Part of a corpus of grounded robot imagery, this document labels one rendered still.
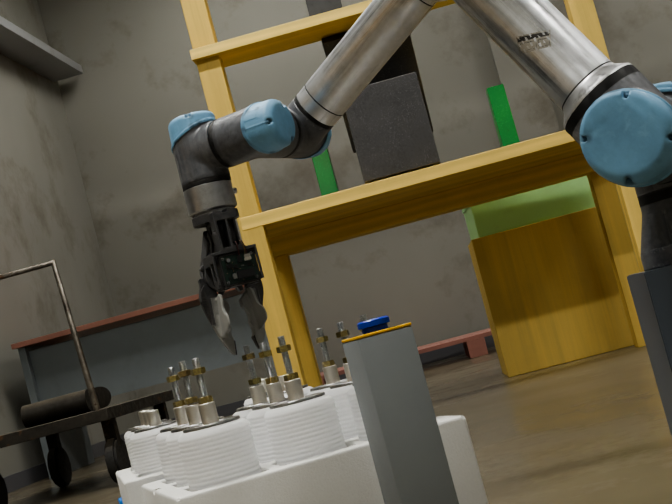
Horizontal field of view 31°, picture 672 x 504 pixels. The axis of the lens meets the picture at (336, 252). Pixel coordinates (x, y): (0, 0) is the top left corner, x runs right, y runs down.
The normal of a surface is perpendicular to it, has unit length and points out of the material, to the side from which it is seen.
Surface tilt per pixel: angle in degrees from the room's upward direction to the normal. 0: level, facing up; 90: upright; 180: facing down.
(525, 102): 90
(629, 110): 97
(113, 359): 90
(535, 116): 90
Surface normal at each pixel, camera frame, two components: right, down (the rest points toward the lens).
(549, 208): -0.04, -0.07
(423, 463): 0.26, -0.14
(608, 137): -0.40, 0.16
